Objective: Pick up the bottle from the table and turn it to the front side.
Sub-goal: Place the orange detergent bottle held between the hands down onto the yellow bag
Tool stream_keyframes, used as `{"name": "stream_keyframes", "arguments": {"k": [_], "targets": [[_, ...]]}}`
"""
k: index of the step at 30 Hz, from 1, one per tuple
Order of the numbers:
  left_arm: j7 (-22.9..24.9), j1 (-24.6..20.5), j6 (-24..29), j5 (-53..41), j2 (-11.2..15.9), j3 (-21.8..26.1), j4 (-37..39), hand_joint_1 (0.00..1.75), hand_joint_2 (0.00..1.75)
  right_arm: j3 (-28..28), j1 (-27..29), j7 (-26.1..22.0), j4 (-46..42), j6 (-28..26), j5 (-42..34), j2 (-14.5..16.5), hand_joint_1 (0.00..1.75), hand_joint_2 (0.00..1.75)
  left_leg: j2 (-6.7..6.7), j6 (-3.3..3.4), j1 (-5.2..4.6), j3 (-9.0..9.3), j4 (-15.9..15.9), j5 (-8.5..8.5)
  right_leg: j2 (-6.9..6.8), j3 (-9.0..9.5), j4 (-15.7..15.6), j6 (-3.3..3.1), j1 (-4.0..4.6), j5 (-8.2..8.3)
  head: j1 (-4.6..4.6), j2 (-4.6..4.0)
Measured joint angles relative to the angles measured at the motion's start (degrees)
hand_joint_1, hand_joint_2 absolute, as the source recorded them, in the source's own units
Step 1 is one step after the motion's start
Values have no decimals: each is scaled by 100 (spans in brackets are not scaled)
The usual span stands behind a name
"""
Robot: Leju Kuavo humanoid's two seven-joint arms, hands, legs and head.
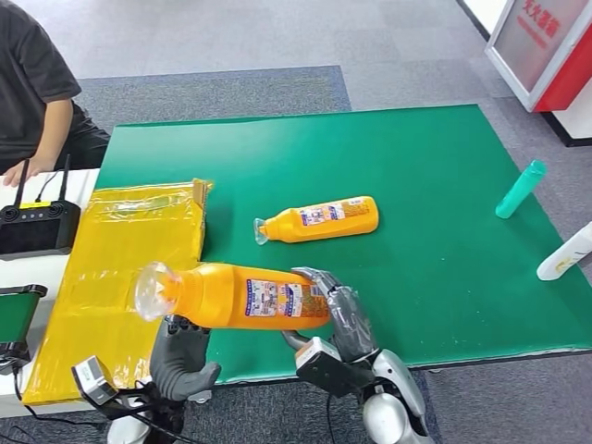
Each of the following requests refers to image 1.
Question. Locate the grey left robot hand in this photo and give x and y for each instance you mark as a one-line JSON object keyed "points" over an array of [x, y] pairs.
{"points": [[183, 361]]}

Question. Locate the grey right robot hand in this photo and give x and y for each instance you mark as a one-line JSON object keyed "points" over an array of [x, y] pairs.
{"points": [[349, 325]]}

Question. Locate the orange bottle with clear cap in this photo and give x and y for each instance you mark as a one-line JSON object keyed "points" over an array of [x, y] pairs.
{"points": [[231, 297], [324, 220]]}

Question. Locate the person's forearm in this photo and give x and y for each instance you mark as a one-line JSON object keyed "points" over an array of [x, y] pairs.
{"points": [[53, 132]]}

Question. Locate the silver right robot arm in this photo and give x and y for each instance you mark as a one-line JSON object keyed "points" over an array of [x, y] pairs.
{"points": [[393, 398]]}

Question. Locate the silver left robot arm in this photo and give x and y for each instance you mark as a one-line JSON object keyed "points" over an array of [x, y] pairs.
{"points": [[127, 432]]}

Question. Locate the teal plastic bottle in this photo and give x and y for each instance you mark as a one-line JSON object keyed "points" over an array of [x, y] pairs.
{"points": [[520, 190]]}

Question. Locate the white plastic bottle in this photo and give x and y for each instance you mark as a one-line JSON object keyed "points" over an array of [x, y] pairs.
{"points": [[565, 252]]}

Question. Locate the yellow tape-wrapped cardboard box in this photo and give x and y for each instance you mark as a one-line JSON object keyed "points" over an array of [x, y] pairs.
{"points": [[106, 245]]}

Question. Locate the green table mat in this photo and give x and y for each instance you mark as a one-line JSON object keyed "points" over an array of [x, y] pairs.
{"points": [[439, 171]]}

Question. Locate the black device with green screen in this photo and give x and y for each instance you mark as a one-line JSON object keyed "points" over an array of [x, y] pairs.
{"points": [[16, 318]]}

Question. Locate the black remote controller with antennas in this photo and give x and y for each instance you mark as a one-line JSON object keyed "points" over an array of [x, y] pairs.
{"points": [[37, 230]]}

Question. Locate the person's hand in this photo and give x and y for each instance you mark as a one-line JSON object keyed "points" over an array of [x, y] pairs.
{"points": [[20, 171]]}

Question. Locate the person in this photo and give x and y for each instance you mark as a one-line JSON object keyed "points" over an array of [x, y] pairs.
{"points": [[32, 61]]}

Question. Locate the red and white cabinet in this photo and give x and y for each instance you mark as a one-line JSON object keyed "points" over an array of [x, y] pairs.
{"points": [[546, 49]]}

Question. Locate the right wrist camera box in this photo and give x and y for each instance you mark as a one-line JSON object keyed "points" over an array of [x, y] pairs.
{"points": [[331, 367]]}

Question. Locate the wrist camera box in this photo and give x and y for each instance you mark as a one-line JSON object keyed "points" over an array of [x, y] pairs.
{"points": [[94, 380], [331, 367]]}

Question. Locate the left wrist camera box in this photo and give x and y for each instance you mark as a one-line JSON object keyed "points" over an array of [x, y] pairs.
{"points": [[94, 380]]}

